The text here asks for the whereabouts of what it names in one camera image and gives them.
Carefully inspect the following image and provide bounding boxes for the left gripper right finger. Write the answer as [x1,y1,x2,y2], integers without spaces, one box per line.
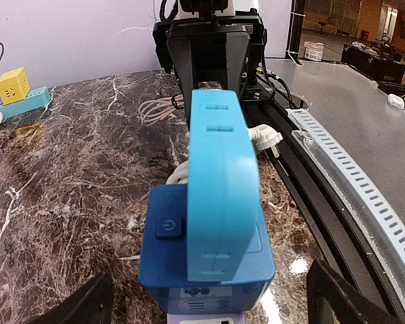
[306,258,405,323]

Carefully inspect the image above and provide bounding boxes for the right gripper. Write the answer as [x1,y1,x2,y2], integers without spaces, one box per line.
[153,13,267,111]

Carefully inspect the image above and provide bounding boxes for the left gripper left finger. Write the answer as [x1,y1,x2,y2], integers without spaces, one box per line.
[30,271,114,324]

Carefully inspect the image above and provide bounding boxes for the purple power strip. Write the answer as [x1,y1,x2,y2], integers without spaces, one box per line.
[167,313,246,324]

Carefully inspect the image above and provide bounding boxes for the dark blue cube socket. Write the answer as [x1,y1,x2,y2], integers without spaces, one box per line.
[139,184,275,315]

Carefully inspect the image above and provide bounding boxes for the white cable of purple strip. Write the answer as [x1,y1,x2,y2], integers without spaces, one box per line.
[165,123,284,186]

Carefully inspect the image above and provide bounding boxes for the blue adapter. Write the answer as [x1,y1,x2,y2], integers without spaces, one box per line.
[186,88,263,283]

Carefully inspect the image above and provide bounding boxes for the teal power strip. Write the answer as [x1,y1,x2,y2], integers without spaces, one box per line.
[0,86,51,119]

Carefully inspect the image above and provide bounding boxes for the yellow cube socket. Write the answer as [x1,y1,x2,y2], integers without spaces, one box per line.
[0,67,30,105]

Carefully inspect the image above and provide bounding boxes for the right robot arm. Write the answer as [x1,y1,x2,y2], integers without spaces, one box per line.
[153,1,267,117]

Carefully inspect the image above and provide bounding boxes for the white slotted cable duct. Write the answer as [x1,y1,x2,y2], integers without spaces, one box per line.
[287,109,405,263]

